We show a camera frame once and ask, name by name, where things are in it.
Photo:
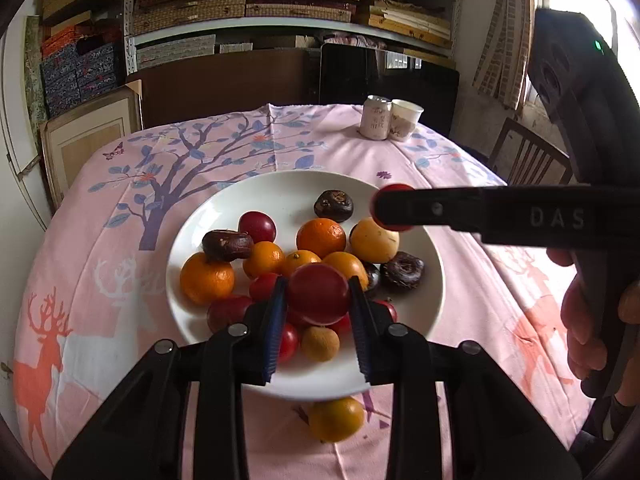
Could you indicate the white oval plate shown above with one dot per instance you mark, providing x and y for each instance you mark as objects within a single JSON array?
[{"x": 280, "y": 195}]

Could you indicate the small red plum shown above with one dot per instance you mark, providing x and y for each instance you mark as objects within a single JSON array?
[{"x": 262, "y": 286}]

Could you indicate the large mandarin orange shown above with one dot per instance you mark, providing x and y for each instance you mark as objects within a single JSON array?
[{"x": 207, "y": 277}]

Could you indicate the white paper cup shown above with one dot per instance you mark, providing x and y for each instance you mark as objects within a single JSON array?
[{"x": 406, "y": 120}]

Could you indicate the yellow round fruit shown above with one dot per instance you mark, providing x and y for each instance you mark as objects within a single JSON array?
[{"x": 374, "y": 242}]

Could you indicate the person's right forearm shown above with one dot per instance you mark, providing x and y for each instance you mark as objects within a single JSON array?
[{"x": 612, "y": 425}]

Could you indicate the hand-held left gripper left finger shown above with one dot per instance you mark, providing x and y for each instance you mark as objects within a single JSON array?
[{"x": 272, "y": 330}]

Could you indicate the tan longan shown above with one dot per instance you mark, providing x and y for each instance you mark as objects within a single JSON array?
[{"x": 320, "y": 342}]

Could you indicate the pale flat boxes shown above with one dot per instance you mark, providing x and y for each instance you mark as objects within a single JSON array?
[{"x": 175, "y": 50}]

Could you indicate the pink cloth bundle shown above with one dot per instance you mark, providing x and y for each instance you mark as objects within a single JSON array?
[{"x": 355, "y": 40}]

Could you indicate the white metal shelf rack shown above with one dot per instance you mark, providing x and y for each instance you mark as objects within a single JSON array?
[{"x": 300, "y": 22}]

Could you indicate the orange patterned boxes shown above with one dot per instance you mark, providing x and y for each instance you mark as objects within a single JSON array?
[{"x": 60, "y": 40}]

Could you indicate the dark red plum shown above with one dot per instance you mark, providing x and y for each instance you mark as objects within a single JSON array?
[
  {"x": 229, "y": 310},
  {"x": 257, "y": 226}
]

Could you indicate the brown wooden board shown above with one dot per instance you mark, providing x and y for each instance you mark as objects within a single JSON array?
[{"x": 225, "y": 85}]

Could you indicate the black glossy panel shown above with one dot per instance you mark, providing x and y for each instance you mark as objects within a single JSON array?
[{"x": 350, "y": 75}]

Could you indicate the small mandarin orange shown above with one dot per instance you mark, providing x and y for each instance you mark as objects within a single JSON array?
[{"x": 263, "y": 259}]

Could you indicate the pink printed tablecloth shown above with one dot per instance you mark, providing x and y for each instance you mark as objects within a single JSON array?
[{"x": 100, "y": 240}]

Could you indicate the blue patterned storage boxes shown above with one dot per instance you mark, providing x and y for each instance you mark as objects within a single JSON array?
[{"x": 75, "y": 80}]

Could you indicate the stack of woven flat boxes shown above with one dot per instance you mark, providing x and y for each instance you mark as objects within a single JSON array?
[{"x": 185, "y": 10}]

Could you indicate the brick patterned curtain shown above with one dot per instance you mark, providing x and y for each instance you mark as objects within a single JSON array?
[{"x": 505, "y": 35}]

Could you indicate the dark wooden chair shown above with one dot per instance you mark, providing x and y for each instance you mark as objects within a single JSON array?
[{"x": 530, "y": 137}]

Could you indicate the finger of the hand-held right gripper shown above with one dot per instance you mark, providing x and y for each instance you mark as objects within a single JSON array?
[{"x": 435, "y": 208}]

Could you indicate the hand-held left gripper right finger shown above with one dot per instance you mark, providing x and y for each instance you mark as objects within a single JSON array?
[{"x": 360, "y": 330}]

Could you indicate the beige framed panel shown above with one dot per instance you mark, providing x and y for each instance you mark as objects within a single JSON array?
[{"x": 85, "y": 145}]

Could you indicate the person's right hand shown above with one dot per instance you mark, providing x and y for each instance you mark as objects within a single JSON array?
[{"x": 577, "y": 320}]

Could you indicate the white beverage can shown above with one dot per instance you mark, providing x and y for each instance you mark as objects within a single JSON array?
[{"x": 375, "y": 117}]

